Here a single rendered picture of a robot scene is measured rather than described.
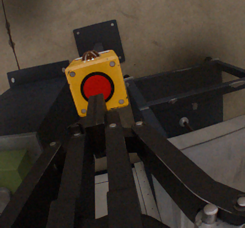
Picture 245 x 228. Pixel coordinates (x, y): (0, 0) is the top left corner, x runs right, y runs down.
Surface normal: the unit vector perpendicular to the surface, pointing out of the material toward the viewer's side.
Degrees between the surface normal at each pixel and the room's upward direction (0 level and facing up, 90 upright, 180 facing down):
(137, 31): 0
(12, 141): 0
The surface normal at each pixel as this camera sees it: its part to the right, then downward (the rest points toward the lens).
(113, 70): 0.11, 0.36
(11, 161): -0.11, -0.92
